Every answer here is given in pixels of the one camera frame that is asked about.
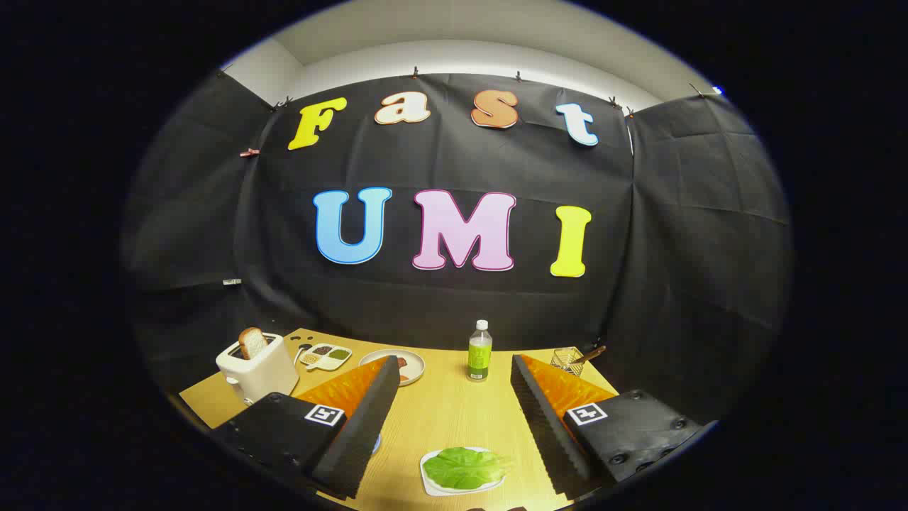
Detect black backdrop cloth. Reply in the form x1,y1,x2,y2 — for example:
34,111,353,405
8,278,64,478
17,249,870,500
121,67,794,427

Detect white divided condiment dish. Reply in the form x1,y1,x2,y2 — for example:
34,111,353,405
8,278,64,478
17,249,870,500
298,344,353,371

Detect white toaster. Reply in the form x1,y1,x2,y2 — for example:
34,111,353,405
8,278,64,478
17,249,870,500
216,332,300,407

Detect white round plate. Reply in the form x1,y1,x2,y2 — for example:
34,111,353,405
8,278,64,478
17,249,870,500
359,348,426,388

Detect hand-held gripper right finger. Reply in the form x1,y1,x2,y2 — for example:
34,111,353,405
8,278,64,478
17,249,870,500
509,353,714,501

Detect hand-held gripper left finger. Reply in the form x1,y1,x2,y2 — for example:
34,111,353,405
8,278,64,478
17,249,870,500
211,355,402,500

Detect green label plastic bottle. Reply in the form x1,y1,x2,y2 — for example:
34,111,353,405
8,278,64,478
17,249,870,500
467,319,493,382

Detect toasted bread slice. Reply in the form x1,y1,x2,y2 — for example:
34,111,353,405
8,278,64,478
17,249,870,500
238,327,269,360

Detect white square plate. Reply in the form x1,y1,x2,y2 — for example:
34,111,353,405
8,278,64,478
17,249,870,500
420,446,506,497

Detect green lettuce leaf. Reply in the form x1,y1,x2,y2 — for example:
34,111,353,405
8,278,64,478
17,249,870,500
423,447,513,490

